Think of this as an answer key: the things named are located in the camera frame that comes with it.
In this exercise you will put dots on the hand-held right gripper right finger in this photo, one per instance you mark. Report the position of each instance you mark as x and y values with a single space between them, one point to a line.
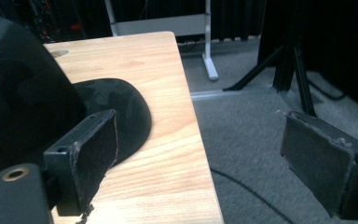
320 161

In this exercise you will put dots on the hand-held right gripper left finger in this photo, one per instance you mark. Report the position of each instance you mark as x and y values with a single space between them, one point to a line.
87 155

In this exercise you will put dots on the black baseball cap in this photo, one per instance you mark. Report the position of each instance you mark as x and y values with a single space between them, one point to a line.
21 93

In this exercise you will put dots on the black tripod stand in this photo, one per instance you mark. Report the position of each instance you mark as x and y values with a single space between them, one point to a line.
292 62

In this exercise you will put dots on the black curtain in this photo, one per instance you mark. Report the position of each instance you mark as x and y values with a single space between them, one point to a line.
332 37

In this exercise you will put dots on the white metal table frame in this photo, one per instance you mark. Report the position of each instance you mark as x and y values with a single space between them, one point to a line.
209 59

